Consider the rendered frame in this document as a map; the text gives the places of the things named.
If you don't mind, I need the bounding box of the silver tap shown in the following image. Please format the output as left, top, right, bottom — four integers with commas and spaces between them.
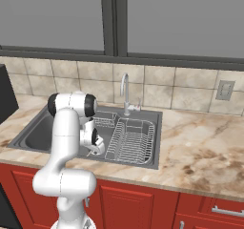
119, 73, 143, 117

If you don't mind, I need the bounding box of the silver drawer handle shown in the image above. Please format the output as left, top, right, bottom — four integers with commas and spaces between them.
211, 205, 244, 219

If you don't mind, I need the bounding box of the grey wall outlet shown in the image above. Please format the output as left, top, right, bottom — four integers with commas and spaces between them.
215, 79, 236, 101

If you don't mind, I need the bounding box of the black appliance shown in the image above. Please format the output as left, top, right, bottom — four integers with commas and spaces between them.
0, 63, 20, 125

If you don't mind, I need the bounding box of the small wire basket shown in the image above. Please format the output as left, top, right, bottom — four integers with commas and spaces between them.
91, 110, 119, 130

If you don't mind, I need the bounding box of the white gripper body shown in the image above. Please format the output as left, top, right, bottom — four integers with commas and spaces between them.
86, 136, 107, 157

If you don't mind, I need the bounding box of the large wire dish rack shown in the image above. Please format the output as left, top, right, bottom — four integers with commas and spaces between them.
104, 116, 156, 166

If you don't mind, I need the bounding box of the grey steel sink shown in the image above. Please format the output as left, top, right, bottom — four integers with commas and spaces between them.
7, 102, 164, 171

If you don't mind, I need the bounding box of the grey framed window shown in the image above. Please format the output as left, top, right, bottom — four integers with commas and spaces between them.
0, 0, 244, 73

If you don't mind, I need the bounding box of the red cabinet door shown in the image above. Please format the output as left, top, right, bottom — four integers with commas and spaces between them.
0, 162, 100, 229
94, 178, 181, 229
172, 212, 244, 229

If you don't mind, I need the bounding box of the red drawer front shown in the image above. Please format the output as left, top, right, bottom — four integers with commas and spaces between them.
174, 192, 244, 225

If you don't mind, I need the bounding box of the black dishwasher front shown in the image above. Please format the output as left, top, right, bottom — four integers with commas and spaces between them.
0, 182, 24, 229

